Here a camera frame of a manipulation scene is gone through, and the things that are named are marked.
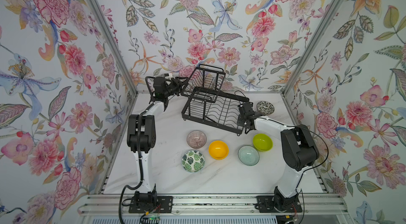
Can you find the lime green plastic bowl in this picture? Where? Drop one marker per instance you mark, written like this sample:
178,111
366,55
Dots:
262,142

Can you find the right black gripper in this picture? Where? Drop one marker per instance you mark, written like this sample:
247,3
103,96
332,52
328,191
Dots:
239,121

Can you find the green leaf pattern bowl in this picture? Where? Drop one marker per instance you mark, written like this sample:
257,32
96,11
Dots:
193,161

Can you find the pink striped ceramic bowl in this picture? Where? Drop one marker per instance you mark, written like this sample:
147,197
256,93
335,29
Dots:
196,139

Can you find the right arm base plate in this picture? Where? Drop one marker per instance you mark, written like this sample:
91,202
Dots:
267,204

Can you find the yellow plastic bowl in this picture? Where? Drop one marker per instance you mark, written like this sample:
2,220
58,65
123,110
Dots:
218,150

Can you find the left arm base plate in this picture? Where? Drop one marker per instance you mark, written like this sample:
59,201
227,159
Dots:
143,203

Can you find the black wire dish rack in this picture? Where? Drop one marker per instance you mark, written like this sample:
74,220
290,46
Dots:
207,104

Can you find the aluminium mounting rail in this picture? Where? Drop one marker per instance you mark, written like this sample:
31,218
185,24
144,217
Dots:
221,204

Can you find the pale mint green bowl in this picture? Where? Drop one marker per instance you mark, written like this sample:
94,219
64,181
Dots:
248,155

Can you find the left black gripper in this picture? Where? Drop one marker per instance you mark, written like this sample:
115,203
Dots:
177,85

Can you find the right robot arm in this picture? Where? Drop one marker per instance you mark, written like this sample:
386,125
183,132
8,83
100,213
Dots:
299,152

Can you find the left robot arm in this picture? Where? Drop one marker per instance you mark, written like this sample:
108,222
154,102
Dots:
141,135

